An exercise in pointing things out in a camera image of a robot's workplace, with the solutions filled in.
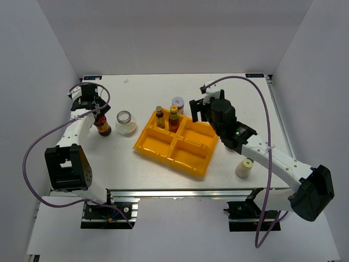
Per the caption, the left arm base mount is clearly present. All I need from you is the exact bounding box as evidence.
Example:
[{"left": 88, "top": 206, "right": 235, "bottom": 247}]
[{"left": 80, "top": 198, "right": 140, "bottom": 230}]

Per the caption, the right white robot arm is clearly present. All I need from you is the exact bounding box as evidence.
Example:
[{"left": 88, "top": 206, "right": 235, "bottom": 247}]
[{"left": 189, "top": 96, "right": 334, "bottom": 222}]

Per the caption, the round clear glass jar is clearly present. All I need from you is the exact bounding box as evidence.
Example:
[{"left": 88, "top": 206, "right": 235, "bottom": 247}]
[{"left": 116, "top": 110, "right": 137, "bottom": 134}]

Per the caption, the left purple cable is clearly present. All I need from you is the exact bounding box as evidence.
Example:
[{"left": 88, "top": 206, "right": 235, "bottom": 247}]
[{"left": 22, "top": 83, "right": 134, "bottom": 229}]

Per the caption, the yellow-capped white spice shaker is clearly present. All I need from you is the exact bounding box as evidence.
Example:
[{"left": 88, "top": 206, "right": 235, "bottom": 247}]
[{"left": 235, "top": 158, "right": 254, "bottom": 178}]

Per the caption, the left blue table sticker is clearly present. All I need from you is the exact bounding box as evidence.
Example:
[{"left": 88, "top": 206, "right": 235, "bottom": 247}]
[{"left": 83, "top": 76, "right": 102, "bottom": 81}]

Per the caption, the red sauce bottle yellow cap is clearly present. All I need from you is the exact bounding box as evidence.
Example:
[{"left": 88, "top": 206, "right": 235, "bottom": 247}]
[{"left": 169, "top": 105, "right": 179, "bottom": 133}]

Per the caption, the yellow four-compartment plastic tray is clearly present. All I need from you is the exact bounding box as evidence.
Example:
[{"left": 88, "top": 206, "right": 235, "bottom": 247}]
[{"left": 133, "top": 109, "right": 218, "bottom": 180}]

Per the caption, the small brown yellow-label bottle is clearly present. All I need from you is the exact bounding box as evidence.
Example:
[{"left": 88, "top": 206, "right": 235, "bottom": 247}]
[{"left": 155, "top": 106, "right": 165, "bottom": 128}]

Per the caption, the blue table sticker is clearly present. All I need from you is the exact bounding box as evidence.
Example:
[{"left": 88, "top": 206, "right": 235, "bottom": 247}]
[
  {"left": 83, "top": 76, "right": 102, "bottom": 81},
  {"left": 245, "top": 73, "right": 264, "bottom": 78}
]

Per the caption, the right blue table sticker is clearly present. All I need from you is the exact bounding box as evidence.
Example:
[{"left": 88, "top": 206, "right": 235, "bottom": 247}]
[{"left": 245, "top": 73, "right": 264, "bottom": 78}]

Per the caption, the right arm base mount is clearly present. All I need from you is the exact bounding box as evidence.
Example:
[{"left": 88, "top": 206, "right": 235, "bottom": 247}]
[{"left": 224, "top": 188, "right": 262, "bottom": 232}]

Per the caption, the white-lidded dark sauce jar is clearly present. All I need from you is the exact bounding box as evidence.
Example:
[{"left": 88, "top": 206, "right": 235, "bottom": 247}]
[{"left": 172, "top": 97, "right": 185, "bottom": 115}]

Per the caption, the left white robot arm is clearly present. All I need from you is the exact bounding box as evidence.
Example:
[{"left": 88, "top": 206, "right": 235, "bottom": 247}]
[{"left": 44, "top": 82, "right": 115, "bottom": 218}]

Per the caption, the aluminium table frame rail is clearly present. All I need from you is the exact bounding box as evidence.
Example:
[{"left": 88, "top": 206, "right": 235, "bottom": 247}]
[{"left": 50, "top": 187, "right": 290, "bottom": 201}]

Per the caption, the red-capped chili sauce jar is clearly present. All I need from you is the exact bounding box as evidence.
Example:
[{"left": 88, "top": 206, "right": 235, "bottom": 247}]
[{"left": 94, "top": 116, "right": 111, "bottom": 136}]

